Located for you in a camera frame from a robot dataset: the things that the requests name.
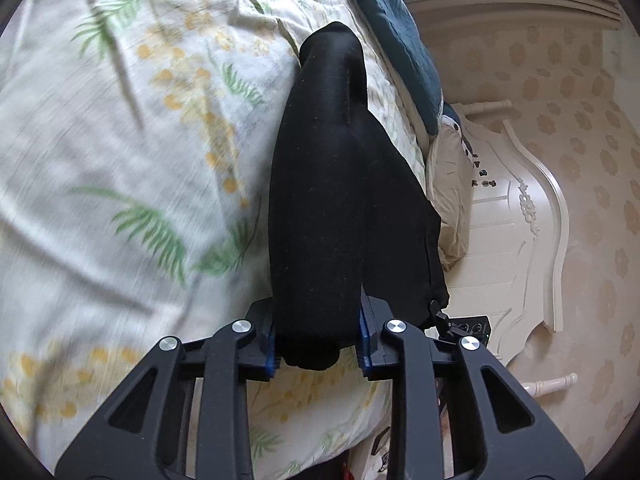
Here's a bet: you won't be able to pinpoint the beige pillow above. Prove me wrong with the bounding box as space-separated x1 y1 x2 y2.
425 103 474 271

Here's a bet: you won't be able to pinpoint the black pants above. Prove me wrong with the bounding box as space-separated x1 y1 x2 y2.
268 22 449 370

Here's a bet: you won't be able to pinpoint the floral bed sheet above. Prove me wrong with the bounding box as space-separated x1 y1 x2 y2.
1 0 434 468

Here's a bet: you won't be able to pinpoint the white carved headboard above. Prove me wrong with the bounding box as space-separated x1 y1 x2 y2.
446 101 570 364

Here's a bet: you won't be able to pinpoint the teal blue blanket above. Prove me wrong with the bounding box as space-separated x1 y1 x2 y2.
356 0 444 136

